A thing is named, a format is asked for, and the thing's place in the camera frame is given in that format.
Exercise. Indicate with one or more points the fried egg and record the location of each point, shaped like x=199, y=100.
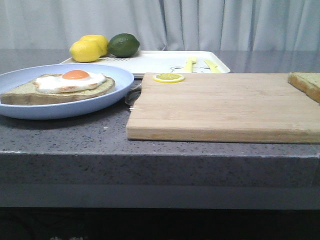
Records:
x=72, y=81

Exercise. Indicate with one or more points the bread slice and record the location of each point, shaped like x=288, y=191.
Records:
x=27, y=95
x=307, y=82

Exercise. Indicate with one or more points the light blue round plate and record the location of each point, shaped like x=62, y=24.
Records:
x=123, y=82

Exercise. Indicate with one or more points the white rectangular tray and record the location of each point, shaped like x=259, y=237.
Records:
x=164, y=61

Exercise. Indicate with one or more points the lemon slice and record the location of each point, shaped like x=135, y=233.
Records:
x=168, y=77

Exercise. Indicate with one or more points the yellow plastic fork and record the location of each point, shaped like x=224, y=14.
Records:
x=188, y=68

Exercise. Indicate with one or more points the yellow plastic knife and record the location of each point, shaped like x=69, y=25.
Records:
x=212, y=66

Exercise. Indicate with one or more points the green lime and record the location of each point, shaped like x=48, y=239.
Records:
x=123, y=45

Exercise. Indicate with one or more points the white curtain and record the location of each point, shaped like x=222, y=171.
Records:
x=191, y=25

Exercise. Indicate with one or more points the wooden cutting board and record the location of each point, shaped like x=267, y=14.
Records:
x=225, y=107

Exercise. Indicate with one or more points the rear yellow lemon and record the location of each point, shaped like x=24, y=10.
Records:
x=101, y=40

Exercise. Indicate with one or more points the yellow lemon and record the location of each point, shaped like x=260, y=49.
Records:
x=85, y=51
x=101, y=40

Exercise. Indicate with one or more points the front yellow lemon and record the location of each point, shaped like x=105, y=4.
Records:
x=85, y=51

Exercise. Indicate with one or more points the metal cutting board handle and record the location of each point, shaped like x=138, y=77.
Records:
x=132, y=96

